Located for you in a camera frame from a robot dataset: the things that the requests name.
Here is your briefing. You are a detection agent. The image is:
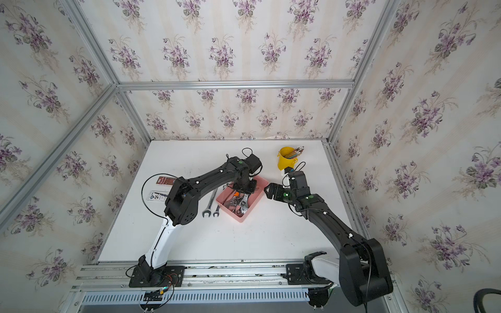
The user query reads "colored pencils bunch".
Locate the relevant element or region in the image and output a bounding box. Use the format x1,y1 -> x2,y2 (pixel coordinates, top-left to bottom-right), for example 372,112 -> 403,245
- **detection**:
285,146 -> 305,159

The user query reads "black chair edge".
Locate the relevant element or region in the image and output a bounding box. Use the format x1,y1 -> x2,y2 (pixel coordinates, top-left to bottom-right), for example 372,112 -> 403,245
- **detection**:
472,288 -> 501,313

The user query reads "pink plastic storage box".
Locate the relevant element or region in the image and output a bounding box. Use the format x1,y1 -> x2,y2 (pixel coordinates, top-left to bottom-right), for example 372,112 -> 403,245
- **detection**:
216,176 -> 269,223

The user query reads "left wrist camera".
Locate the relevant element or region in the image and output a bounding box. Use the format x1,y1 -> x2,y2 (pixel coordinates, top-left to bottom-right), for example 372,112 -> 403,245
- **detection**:
244,154 -> 262,174

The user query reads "small circuit board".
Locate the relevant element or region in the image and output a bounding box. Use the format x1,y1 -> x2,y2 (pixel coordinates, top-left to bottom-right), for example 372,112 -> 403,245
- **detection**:
142,291 -> 164,302

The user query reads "yellow pencil cup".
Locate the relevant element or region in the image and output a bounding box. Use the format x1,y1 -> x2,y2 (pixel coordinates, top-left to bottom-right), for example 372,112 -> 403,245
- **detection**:
277,147 -> 297,171

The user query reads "large combination wrench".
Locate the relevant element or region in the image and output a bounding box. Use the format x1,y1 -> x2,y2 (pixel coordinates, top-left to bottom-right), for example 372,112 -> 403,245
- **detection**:
202,189 -> 218,218

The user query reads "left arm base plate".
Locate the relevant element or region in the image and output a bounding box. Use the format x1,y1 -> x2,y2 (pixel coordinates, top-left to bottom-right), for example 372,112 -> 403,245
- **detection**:
129,266 -> 186,288

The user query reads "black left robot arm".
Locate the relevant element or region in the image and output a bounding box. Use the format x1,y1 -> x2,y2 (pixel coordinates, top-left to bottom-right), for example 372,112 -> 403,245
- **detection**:
137,154 -> 262,280

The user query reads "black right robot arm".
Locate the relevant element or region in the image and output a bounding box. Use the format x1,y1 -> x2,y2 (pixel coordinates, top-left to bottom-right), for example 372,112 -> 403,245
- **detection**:
264,171 -> 393,306

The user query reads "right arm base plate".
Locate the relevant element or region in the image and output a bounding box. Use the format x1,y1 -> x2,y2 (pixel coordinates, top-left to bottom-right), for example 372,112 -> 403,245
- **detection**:
283,263 -> 331,285

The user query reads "large forged steel wrench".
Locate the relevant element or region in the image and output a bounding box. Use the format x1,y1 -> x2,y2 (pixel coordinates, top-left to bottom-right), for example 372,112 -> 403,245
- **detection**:
236,194 -> 249,217

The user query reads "red card package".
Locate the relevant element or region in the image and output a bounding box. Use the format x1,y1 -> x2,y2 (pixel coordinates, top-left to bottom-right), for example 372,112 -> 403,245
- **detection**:
155,176 -> 176,185

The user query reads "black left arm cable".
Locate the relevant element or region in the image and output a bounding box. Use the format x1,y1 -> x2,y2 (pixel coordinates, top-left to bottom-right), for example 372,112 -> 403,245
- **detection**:
140,173 -> 179,228

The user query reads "white blue sticker card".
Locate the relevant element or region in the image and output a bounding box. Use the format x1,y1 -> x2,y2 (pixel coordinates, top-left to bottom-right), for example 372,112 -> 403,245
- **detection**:
146,190 -> 168,202

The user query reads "aluminium rail frame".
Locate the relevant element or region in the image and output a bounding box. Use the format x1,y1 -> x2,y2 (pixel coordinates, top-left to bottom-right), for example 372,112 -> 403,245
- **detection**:
59,261 -> 408,312

